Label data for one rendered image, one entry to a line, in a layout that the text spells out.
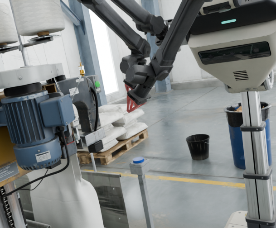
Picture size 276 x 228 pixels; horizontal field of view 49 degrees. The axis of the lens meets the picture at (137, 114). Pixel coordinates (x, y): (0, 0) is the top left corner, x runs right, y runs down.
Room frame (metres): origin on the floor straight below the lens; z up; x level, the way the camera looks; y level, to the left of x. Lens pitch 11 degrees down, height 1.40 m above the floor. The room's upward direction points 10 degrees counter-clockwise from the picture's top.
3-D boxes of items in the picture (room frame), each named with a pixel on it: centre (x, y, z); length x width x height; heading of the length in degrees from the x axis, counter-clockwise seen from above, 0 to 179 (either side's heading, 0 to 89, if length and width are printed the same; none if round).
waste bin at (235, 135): (3.15, -1.16, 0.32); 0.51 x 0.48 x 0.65; 146
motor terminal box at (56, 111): (1.00, 0.26, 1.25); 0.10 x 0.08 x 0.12; 171
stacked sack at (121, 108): (4.91, 0.39, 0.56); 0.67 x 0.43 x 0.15; 56
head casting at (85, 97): (1.48, 0.38, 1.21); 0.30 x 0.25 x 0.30; 56
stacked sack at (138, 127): (4.78, 0.21, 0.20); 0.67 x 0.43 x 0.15; 146
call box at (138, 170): (1.54, 0.04, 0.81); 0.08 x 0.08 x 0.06; 56
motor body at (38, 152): (1.02, 0.36, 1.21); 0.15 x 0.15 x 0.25
